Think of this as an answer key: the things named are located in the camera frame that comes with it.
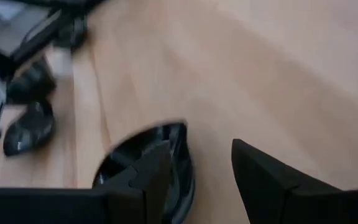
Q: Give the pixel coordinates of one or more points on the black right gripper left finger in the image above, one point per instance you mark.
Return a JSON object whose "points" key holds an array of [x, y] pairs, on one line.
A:
{"points": [[135, 202]]}

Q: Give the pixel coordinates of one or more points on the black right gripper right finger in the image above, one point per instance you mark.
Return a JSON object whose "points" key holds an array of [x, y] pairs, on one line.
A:
{"points": [[269, 199]]}

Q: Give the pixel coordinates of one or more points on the black wavy square mini plate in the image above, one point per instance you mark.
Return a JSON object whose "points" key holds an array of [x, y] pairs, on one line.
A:
{"points": [[180, 161]]}

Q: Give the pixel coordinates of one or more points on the black leaf-shaped mini plate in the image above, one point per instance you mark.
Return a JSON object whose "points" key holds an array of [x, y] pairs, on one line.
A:
{"points": [[30, 130]]}

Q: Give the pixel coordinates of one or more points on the black rounded device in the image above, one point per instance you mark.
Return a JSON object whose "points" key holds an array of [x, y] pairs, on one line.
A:
{"points": [[31, 85]]}

